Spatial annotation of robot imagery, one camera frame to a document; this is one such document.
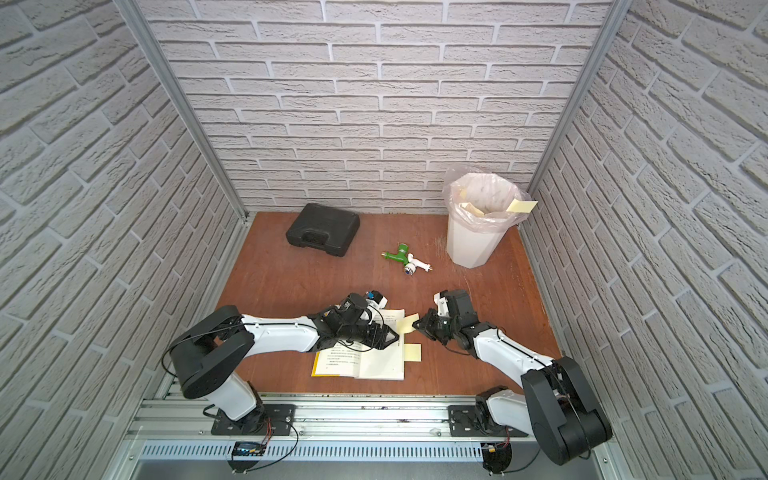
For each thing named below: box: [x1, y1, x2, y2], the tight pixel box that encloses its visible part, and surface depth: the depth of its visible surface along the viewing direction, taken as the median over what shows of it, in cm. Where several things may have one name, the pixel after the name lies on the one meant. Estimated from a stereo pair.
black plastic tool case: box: [286, 203, 360, 257], surface depth 110 cm
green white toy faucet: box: [381, 243, 433, 276], surface depth 108 cm
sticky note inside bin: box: [459, 202, 485, 217], surface depth 85 cm
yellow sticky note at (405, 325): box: [396, 313, 420, 335], surface depth 89 cm
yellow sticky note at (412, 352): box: [404, 343, 422, 362], surface depth 85 cm
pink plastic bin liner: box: [446, 173, 532, 232], surface depth 91 cm
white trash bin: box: [444, 173, 528, 269], surface depth 93 cm
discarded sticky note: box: [506, 198, 539, 213], surface depth 87 cm
